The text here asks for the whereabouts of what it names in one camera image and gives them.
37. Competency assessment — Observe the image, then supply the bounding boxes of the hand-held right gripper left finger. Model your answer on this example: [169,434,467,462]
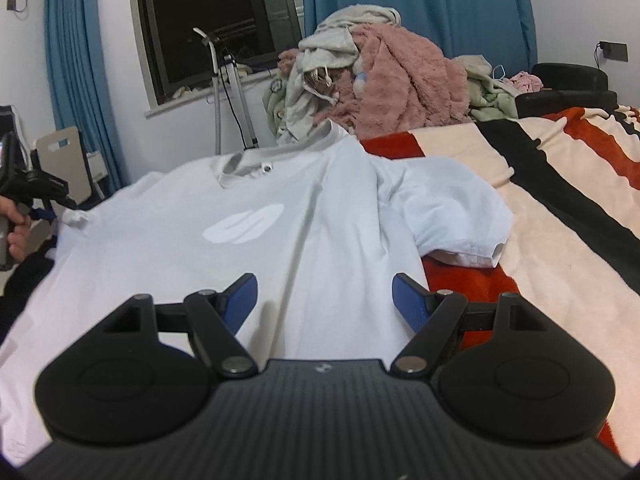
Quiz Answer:
[100,273,259,379]

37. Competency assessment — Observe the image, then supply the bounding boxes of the grey hoodie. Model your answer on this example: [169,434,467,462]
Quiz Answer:
[277,5,403,143]

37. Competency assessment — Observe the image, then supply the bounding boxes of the dark window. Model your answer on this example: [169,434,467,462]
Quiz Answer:
[127,0,306,120]

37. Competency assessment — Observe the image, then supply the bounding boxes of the white clothes hanger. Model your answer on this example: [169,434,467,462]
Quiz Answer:
[489,64,518,92]

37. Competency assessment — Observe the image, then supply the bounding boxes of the black wall socket with charger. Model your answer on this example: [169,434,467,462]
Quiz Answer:
[594,40,629,63]

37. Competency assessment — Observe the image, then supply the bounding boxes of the small pink garment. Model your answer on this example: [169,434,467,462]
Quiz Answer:
[502,71,544,93]

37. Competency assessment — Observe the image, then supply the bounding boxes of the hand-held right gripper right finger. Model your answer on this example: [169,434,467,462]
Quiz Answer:
[390,273,549,374]

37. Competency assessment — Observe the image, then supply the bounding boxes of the white t-shirt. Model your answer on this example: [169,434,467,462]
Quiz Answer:
[0,121,516,461]

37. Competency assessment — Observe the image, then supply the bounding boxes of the pink fluffy robe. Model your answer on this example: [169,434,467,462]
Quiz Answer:
[277,24,473,140]

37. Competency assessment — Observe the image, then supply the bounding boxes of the black armchair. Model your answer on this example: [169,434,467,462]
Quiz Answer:
[515,62,619,118]

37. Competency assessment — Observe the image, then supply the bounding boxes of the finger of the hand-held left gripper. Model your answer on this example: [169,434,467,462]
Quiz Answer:
[30,189,80,223]
[22,169,69,195]

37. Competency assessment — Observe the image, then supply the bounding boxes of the person's left hand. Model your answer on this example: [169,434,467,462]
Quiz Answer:
[0,195,32,263]

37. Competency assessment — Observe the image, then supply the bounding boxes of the beige chair back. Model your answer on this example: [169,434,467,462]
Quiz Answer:
[31,126,107,206]

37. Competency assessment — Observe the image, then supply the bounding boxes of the garment steamer stand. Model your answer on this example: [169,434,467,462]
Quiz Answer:
[192,27,261,156]

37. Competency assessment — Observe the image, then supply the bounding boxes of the red black cream striped blanket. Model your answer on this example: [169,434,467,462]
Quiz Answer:
[357,105,640,471]

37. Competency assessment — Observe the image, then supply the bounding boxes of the blue curtain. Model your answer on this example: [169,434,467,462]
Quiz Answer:
[44,0,128,193]
[301,0,539,66]

